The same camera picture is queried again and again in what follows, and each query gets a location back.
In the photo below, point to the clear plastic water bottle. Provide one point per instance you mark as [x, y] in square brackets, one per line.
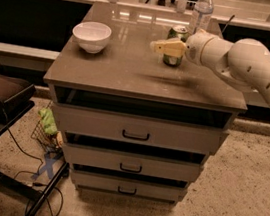
[201, 16]

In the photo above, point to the green toy in basket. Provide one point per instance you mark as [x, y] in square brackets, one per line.
[47, 121]

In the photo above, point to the grey drawer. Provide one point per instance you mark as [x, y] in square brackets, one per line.
[128, 187]
[131, 163]
[139, 130]

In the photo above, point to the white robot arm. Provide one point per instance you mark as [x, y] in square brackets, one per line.
[244, 64]

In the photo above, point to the top grey drawer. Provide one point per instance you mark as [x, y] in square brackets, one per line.
[139, 130]

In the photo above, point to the grey drawer cabinet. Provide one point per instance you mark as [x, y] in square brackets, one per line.
[128, 78]

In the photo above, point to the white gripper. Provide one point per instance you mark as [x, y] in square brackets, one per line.
[197, 49]

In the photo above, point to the white ceramic bowl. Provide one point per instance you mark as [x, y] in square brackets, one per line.
[92, 36]

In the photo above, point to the wire basket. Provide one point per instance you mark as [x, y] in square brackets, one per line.
[50, 143]

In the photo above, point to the bottom grey drawer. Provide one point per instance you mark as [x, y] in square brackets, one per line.
[128, 187]

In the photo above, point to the green soda can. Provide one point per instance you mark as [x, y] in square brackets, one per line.
[176, 34]

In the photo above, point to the blue tape cross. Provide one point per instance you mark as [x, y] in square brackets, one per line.
[50, 159]

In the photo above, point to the middle grey drawer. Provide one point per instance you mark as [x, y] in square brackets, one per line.
[131, 163]

